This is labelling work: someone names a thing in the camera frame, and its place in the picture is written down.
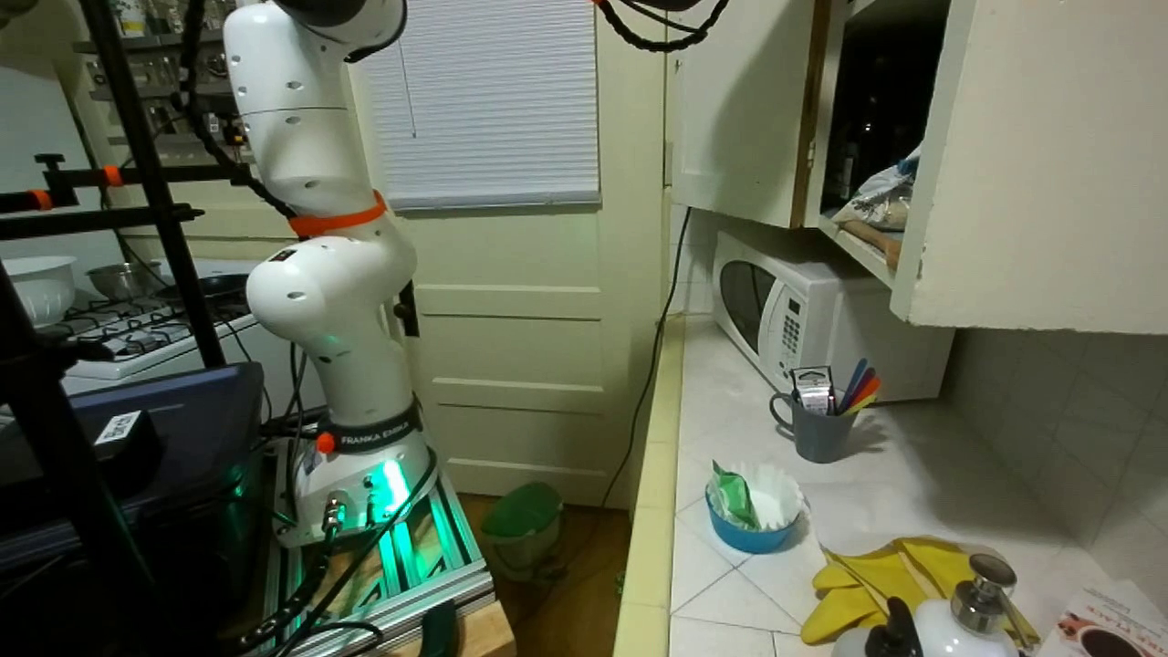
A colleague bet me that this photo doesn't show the shelf with glassware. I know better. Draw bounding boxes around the shelf with glassware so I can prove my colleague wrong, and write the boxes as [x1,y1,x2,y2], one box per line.
[71,0,249,168]

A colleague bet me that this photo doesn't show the green trash bin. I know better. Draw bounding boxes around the green trash bin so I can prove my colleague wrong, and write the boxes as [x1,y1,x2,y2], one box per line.
[474,479,567,585]

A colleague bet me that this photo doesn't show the white bowl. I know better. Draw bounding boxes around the white bowl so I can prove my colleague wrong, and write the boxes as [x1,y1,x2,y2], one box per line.
[0,251,83,333]

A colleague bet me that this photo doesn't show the green packet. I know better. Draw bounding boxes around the green packet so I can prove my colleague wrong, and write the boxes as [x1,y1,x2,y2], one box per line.
[710,462,766,532]

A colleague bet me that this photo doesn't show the cream cabinet door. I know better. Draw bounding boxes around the cream cabinet door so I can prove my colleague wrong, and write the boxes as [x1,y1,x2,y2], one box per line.
[891,0,1168,340]

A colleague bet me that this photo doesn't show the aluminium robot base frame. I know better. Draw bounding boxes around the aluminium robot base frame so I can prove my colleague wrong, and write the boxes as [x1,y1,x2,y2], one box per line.
[240,466,504,657]

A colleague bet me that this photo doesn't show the grey mug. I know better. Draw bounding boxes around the grey mug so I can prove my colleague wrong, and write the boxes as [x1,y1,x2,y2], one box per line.
[766,387,862,466]

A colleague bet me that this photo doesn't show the red pen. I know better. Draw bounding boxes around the red pen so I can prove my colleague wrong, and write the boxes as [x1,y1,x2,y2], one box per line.
[851,374,886,421]

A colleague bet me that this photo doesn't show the black metal stand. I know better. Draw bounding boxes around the black metal stand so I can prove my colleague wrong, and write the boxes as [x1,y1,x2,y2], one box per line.
[0,0,266,374]

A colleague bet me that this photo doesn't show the white microwave oven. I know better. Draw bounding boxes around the white microwave oven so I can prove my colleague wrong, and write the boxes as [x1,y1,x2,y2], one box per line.
[710,228,959,404]

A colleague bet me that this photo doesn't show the blue bowl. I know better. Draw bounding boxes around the blue bowl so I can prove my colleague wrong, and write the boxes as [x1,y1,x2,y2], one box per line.
[704,466,812,560]

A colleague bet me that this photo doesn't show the black tripod leg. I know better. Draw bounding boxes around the black tripod leg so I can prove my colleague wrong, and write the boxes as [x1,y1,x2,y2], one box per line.
[0,268,185,657]

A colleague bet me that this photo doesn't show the white printed bag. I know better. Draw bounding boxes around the white printed bag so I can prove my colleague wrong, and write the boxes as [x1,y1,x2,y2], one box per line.
[847,150,924,238]

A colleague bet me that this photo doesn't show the black power cable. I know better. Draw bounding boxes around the black power cable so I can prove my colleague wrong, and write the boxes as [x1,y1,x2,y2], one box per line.
[594,206,698,513]

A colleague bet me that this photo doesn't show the yellow banana bunch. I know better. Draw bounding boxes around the yellow banana bunch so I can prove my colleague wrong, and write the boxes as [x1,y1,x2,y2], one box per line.
[831,548,1037,657]

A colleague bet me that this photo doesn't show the black box with white label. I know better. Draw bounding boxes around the black box with white label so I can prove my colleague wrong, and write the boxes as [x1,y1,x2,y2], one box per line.
[71,404,167,494]

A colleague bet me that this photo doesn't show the cream wall cabinet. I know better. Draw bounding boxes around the cream wall cabinet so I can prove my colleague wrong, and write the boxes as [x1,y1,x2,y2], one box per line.
[665,0,954,291]

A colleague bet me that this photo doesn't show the white window blind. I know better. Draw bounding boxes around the white window blind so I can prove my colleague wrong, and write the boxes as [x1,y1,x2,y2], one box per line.
[352,0,608,221]

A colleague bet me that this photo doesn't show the printed magazine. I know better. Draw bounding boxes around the printed magazine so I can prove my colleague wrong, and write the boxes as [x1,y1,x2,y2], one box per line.
[1047,581,1168,657]

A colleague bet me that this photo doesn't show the stove top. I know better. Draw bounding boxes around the stove top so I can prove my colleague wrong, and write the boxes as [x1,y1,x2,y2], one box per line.
[54,278,266,383]

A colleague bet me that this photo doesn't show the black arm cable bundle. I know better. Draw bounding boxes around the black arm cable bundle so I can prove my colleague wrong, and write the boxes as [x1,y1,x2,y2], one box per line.
[591,0,733,55]

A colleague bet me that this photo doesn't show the blue pen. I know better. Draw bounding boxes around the blue pen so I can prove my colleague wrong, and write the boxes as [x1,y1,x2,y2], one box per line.
[841,355,876,408]

